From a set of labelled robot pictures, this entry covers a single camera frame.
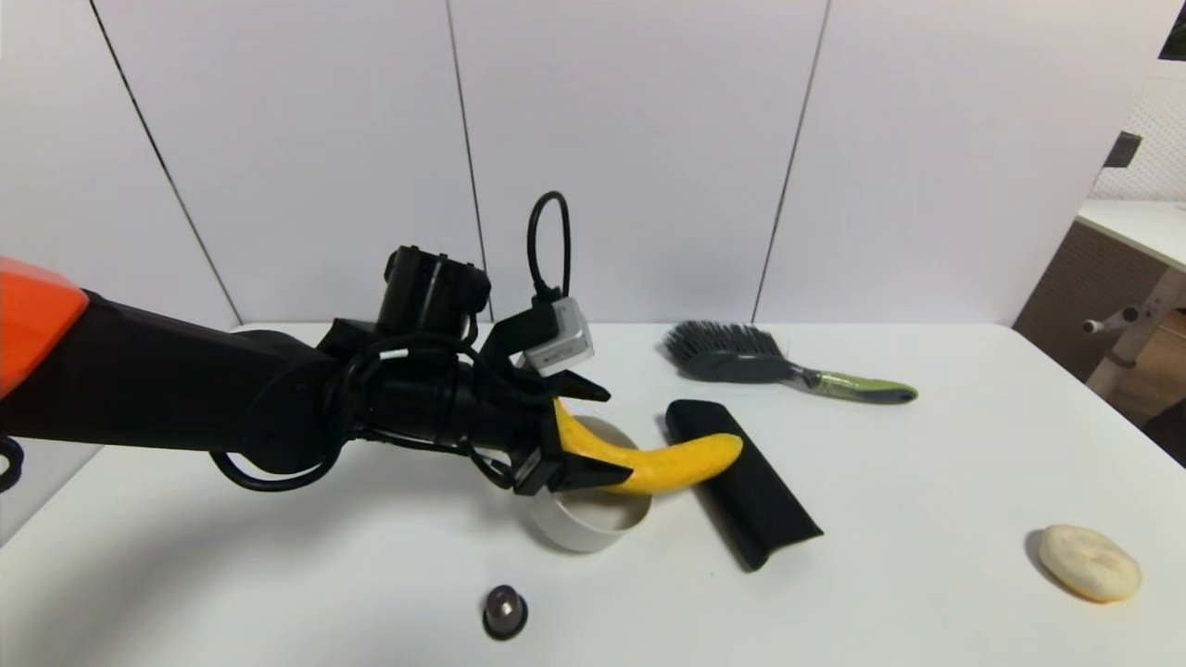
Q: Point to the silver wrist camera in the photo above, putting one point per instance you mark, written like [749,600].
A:
[561,338]

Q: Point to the beige round bowl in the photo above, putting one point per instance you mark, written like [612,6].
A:
[584,530]

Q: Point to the small dark metallic capsule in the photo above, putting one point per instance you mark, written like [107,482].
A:
[506,611]

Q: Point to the cream bread roll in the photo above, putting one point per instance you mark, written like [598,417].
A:
[1088,563]

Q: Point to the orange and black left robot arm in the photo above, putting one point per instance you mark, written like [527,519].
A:
[167,389]

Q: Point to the black wall-mounted box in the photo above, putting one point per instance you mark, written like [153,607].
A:
[1121,150]

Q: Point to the black fabric case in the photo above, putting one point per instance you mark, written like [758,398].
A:
[764,514]

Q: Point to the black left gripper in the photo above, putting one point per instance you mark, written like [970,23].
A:
[535,443]

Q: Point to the dark monitor corner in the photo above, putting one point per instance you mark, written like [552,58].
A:
[1177,37]

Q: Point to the white-topped brown desk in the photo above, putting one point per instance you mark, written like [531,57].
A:
[1075,278]

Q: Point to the yellow banana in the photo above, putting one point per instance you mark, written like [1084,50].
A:
[667,466]

